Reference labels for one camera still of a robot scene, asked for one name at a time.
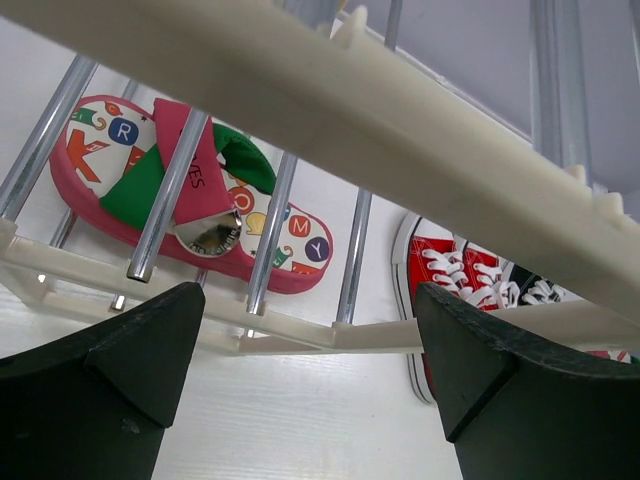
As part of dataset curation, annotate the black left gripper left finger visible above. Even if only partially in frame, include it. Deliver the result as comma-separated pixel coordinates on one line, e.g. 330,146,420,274
1,282,205,479

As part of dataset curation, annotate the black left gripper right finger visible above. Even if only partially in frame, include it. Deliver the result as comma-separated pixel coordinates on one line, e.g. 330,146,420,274
415,283,639,479

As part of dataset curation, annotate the pink sandal with green strap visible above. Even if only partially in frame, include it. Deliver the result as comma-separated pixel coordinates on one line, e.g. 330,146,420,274
50,95,333,294

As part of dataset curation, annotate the cream shoe shelf with metal rods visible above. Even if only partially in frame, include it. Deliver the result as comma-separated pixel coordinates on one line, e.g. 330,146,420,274
1,1,639,349

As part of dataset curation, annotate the black canvas sneaker upper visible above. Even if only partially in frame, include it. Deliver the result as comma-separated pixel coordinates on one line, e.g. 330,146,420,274
504,262,579,306

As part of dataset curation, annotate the red canvas sneaker right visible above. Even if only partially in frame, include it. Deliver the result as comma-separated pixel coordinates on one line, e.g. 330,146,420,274
454,236,520,311

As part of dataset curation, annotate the red canvas sneaker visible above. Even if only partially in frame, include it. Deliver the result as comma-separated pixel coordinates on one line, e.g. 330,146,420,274
454,236,520,311
390,211,471,404

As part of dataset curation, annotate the red canvas sneaker left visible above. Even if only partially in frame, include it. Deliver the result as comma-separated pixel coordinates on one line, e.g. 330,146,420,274
390,211,471,404

